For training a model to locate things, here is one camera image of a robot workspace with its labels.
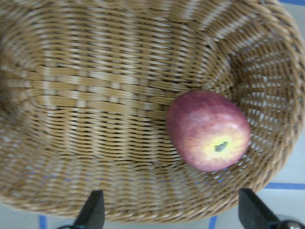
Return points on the woven wicker basket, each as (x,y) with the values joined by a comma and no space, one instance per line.
(84,91)

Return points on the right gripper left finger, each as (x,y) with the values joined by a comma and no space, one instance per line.
(92,214)

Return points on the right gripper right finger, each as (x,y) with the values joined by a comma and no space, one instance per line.
(253,213)

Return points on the red yellow apple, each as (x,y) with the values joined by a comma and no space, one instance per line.
(208,130)

